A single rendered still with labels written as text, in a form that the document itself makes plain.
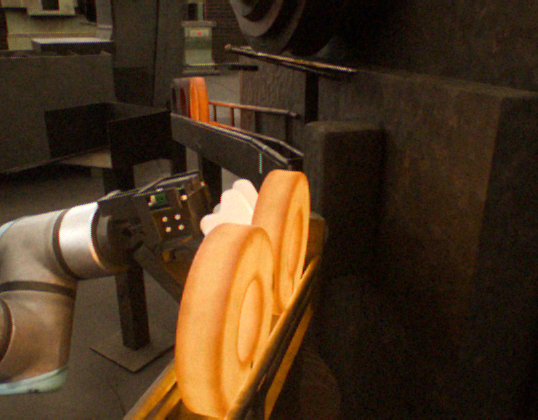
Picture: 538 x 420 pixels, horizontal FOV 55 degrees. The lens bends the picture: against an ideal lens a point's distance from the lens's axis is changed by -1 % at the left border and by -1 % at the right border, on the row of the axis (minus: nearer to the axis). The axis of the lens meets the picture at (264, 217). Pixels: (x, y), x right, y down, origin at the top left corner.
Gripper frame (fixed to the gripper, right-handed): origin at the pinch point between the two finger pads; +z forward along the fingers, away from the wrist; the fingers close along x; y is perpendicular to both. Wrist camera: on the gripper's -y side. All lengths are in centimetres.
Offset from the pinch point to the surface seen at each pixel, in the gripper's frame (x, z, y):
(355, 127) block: 25.2, 6.2, 4.3
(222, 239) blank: -16.6, 1.3, 5.4
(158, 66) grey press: 292, -158, 33
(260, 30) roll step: 40.2, -8.0, 21.6
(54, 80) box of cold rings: 210, -183, 39
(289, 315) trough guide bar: -9.2, 1.8, -5.6
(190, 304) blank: -21.4, -0.1, 2.8
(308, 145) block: 25.3, -1.1, 3.2
